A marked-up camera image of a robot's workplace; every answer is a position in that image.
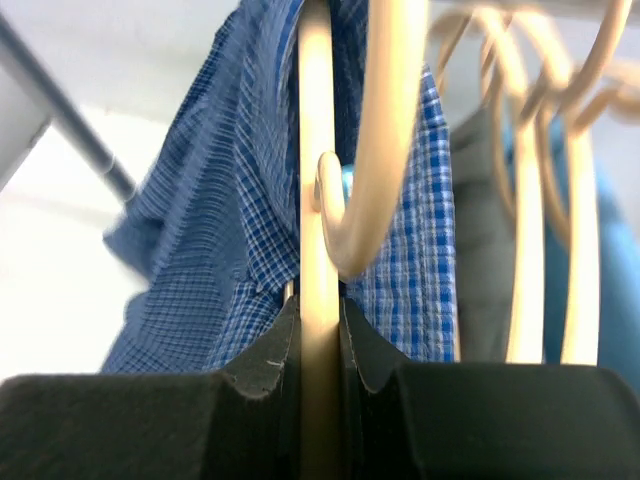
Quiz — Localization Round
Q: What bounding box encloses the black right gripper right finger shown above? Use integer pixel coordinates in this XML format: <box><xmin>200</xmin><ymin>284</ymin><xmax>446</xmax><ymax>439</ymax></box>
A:
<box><xmin>340</xmin><ymin>298</ymin><xmax>639</xmax><ymax>479</ymax></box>

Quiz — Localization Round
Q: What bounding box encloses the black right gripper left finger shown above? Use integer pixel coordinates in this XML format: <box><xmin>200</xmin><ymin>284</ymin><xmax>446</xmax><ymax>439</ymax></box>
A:
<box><xmin>1</xmin><ymin>298</ymin><xmax>300</xmax><ymax>480</ymax></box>

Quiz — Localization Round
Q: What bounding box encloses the beige hanger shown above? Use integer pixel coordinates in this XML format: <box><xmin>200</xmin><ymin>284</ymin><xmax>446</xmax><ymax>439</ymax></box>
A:
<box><xmin>514</xmin><ymin>1</ymin><xmax>639</xmax><ymax>133</ymax></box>
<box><xmin>298</xmin><ymin>1</ymin><xmax>428</xmax><ymax>479</ymax></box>
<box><xmin>429</xmin><ymin>5</ymin><xmax>544</xmax><ymax>364</ymax></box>
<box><xmin>510</xmin><ymin>7</ymin><xmax>600</xmax><ymax>366</ymax></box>

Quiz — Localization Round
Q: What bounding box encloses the blue plaid shirt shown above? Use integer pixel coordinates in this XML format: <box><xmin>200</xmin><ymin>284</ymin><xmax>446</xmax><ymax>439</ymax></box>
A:
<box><xmin>103</xmin><ymin>1</ymin><xmax>456</xmax><ymax>373</ymax></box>

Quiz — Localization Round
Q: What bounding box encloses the grey hanging garment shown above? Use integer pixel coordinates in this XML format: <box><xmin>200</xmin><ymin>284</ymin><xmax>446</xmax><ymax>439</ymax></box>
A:
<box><xmin>450</xmin><ymin>108</ymin><xmax>515</xmax><ymax>362</ymax></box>

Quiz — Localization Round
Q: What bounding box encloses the light blue hanging garment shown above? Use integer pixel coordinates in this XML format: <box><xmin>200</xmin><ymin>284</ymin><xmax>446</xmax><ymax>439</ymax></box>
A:
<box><xmin>502</xmin><ymin>117</ymin><xmax>640</xmax><ymax>381</ymax></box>

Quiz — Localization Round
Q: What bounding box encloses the metal clothes rack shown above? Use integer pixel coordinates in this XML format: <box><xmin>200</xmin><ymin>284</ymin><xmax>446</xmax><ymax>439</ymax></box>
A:
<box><xmin>1</xmin><ymin>17</ymin><xmax>136</xmax><ymax>204</ymax></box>

